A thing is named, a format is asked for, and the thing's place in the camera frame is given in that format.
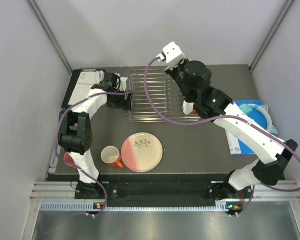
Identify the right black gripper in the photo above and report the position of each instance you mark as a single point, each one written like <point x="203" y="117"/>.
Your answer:
<point x="172" y="72"/>

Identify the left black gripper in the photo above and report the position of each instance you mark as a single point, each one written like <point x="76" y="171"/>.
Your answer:
<point x="123" y="104"/>

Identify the metal wire dish rack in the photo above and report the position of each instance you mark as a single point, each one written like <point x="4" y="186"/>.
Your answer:
<point x="164" y="93"/>

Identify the small white bowl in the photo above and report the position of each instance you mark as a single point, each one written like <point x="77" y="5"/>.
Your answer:
<point x="188" y="108"/>

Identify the pink cream floral plate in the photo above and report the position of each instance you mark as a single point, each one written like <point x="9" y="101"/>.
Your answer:
<point x="141" y="152"/>

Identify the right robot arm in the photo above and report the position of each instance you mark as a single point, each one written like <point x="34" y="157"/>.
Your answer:
<point x="213" y="105"/>

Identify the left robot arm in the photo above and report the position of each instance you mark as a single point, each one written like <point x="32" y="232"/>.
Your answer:
<point x="75" y="133"/>

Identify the orange white mug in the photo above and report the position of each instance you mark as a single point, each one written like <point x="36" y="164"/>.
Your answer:
<point x="111" y="156"/>

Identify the black tray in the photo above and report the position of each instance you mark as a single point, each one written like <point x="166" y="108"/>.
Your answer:
<point x="75" y="73"/>

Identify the teal cat-ear headphones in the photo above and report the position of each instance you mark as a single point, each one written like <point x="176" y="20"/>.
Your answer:
<point x="264" y="110"/>

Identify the pink plastic cup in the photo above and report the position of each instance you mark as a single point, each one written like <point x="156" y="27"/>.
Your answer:
<point x="68" y="160"/>

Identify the blue folder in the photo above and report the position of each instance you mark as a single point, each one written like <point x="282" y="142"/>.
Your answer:
<point x="236" y="146"/>

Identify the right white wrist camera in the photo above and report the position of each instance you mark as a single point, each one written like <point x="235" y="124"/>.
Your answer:
<point x="172" y="55"/>

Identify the aluminium rail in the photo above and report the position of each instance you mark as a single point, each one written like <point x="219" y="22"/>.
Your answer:
<point x="64" y="191"/>

